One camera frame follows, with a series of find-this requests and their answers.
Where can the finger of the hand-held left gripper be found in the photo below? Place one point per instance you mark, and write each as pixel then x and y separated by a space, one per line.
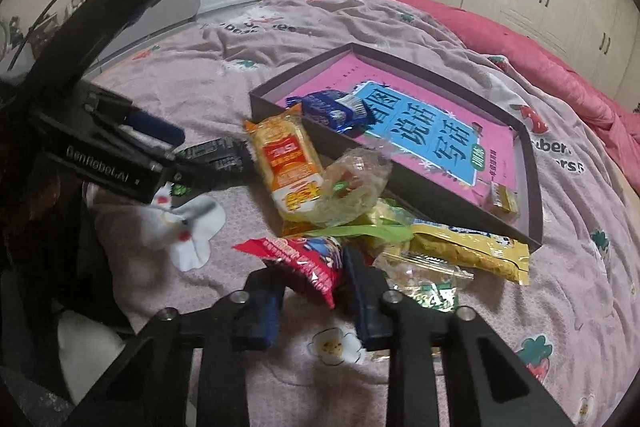
pixel 155 128
pixel 200 183

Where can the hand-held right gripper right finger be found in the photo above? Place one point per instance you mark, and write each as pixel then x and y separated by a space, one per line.
pixel 367 312

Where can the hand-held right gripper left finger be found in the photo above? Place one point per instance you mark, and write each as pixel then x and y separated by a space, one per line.
pixel 260 317

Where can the dark green pea packet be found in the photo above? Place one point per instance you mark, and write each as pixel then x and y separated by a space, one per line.
pixel 215 152

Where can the clear pastry packet green print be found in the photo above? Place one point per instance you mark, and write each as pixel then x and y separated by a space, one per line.
pixel 430 292

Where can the red snack packet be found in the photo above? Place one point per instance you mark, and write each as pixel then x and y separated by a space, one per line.
pixel 305 264

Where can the light green snack packet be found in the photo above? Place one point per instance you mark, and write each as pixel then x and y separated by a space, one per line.
pixel 385 227

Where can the orange rice cracker packet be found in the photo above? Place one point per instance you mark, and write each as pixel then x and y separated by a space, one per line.
pixel 285 157

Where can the yellow snack packet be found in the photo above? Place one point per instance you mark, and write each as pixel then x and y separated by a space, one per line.
pixel 470 252

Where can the clear red candy packet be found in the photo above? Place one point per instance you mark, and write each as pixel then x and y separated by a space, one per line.
pixel 350 192

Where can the dark shallow box tray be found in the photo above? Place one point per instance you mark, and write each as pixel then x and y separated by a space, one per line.
pixel 435 202

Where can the blue snack packet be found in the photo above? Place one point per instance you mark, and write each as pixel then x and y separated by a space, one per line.
pixel 325 107

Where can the grey headboard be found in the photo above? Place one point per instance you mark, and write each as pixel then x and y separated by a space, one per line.
pixel 185 4

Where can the small yellow packet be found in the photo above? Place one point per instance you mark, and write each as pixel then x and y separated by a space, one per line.
pixel 500 199

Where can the white cloth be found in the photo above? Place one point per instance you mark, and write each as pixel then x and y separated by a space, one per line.
pixel 85 357

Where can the printed pink blanket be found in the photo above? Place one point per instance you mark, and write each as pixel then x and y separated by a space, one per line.
pixel 375 22

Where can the pink quilt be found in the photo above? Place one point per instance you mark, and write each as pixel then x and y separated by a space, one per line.
pixel 525 37

